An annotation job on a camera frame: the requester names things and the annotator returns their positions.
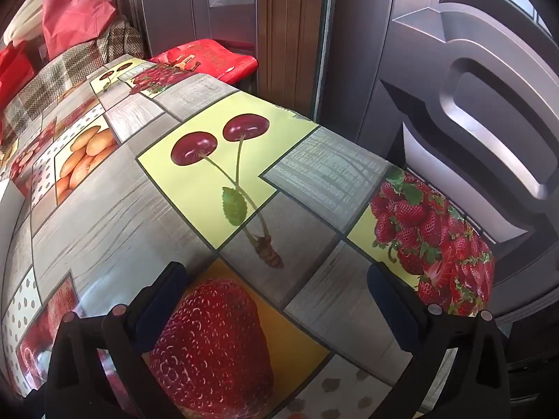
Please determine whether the fruit print tablecloth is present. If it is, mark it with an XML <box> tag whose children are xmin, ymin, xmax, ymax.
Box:
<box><xmin>0</xmin><ymin>54</ymin><xmax>496</xmax><ymax>419</ymax></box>

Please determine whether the plaid cloth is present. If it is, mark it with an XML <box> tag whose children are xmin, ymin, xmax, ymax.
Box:
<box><xmin>0</xmin><ymin>16</ymin><xmax>145</xmax><ymax>149</ymax></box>

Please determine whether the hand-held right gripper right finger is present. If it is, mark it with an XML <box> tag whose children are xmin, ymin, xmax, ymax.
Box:
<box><xmin>366</xmin><ymin>263</ymin><xmax>511</xmax><ymax>419</ymax></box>

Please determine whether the red plastic bag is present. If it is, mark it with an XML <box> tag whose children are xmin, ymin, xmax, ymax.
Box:
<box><xmin>42</xmin><ymin>0</ymin><xmax>118</xmax><ymax>61</ymax></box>

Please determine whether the small red bag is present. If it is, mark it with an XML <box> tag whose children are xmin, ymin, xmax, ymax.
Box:
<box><xmin>0</xmin><ymin>41</ymin><xmax>36</xmax><ymax>101</ymax></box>

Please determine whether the red printed bag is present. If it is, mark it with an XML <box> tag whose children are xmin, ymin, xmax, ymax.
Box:
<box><xmin>149</xmin><ymin>39</ymin><xmax>258</xmax><ymax>86</ymax></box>

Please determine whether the white cloth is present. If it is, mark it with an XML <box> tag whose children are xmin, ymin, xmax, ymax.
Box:
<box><xmin>2</xmin><ymin>0</ymin><xmax>55</xmax><ymax>46</ymax></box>

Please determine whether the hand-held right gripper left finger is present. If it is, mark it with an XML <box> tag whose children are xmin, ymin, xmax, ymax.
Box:
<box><xmin>44</xmin><ymin>261</ymin><xmax>189</xmax><ymax>419</ymax></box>

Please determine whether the dark panelled metal door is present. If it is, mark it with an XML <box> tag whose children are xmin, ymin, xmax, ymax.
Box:
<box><xmin>314</xmin><ymin>0</ymin><xmax>559</xmax><ymax>315</ymax></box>

